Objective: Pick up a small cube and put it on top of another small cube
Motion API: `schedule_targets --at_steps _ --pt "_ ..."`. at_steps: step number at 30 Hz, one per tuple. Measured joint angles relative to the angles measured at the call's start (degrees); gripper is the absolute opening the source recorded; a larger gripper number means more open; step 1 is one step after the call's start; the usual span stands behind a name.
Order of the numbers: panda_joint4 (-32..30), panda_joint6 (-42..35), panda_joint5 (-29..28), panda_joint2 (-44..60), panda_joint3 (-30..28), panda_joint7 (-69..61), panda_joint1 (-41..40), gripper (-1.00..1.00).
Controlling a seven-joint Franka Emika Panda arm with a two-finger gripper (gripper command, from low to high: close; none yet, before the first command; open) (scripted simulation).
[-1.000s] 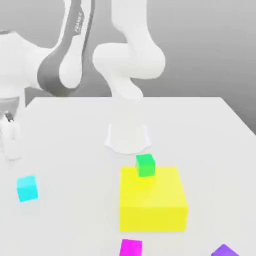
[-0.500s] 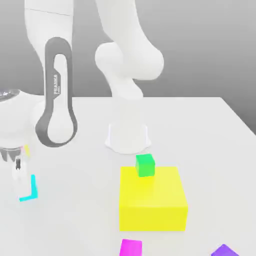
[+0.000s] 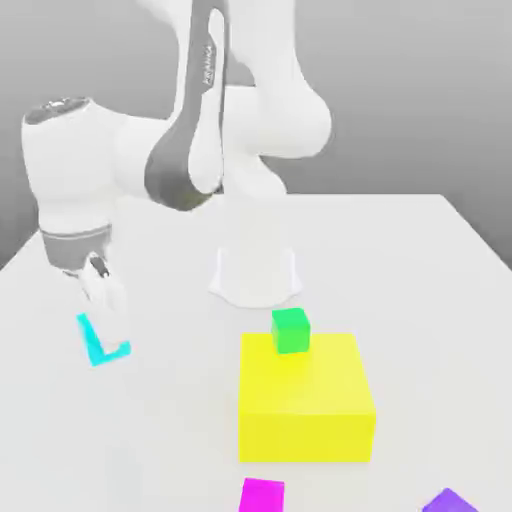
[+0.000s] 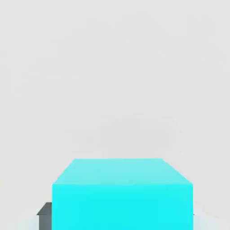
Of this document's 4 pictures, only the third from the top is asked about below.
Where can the small cyan cube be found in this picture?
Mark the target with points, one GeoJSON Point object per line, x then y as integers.
{"type": "Point", "coordinates": [95, 352]}

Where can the large yellow box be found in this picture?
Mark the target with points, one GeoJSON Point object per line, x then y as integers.
{"type": "Point", "coordinates": [304, 400]}

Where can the small magenta cube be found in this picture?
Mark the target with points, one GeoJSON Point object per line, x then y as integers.
{"type": "Point", "coordinates": [262, 496]}

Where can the small purple cube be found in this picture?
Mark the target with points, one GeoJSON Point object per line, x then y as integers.
{"type": "Point", "coordinates": [450, 503]}

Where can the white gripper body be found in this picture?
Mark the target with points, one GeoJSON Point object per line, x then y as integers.
{"type": "Point", "coordinates": [104, 298]}

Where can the small green cube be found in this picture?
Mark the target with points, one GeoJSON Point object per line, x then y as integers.
{"type": "Point", "coordinates": [291, 332]}

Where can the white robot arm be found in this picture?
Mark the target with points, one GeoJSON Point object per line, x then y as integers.
{"type": "Point", "coordinates": [276, 120]}

